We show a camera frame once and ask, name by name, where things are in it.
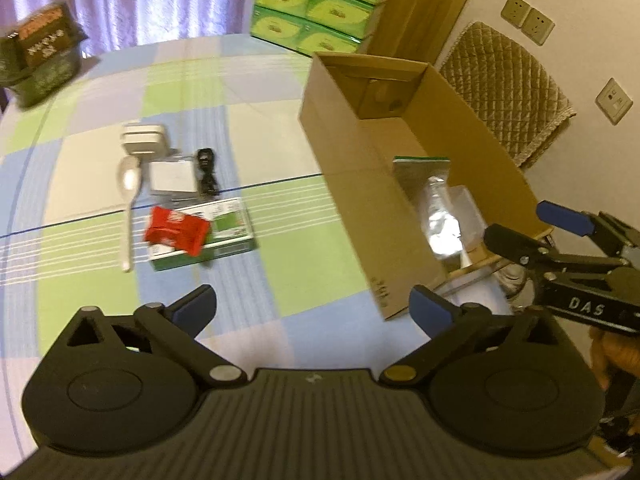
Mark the wooden door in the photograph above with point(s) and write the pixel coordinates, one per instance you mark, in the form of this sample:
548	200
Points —
415	29

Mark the white device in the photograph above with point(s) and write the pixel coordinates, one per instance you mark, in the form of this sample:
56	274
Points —
175	176

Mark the wall power sockets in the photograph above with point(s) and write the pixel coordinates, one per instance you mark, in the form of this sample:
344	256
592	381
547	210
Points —
531	22

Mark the person's hand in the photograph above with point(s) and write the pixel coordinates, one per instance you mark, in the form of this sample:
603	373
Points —
611	352

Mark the dark green food container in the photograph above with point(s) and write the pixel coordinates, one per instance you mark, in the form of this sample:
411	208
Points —
40	53

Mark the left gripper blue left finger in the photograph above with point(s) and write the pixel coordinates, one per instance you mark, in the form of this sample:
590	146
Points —
172	331

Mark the quilted brown chair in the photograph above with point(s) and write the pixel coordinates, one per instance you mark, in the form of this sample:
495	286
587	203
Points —
509	90

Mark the red snack packet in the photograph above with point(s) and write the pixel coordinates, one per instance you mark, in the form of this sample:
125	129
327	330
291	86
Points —
175	229

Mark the silver foil bag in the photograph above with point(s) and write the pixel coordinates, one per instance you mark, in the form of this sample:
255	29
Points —
432	199

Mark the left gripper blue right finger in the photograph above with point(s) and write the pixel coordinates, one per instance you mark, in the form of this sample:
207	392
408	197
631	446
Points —
449	327

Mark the stack of green tissue packs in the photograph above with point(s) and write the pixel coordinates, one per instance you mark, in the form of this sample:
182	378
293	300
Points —
310	26

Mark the white plastic spoon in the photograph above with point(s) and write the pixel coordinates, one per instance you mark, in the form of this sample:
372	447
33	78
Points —
129	179

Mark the large cardboard box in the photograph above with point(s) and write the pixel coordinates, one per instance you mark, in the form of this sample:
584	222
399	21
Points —
380	128

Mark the single wall socket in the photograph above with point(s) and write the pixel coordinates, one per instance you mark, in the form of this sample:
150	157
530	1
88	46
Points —
614	102

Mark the green white carton box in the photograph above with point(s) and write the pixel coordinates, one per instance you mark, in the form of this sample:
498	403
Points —
230	233

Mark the white night light plug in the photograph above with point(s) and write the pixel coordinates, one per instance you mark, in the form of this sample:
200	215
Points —
145	140

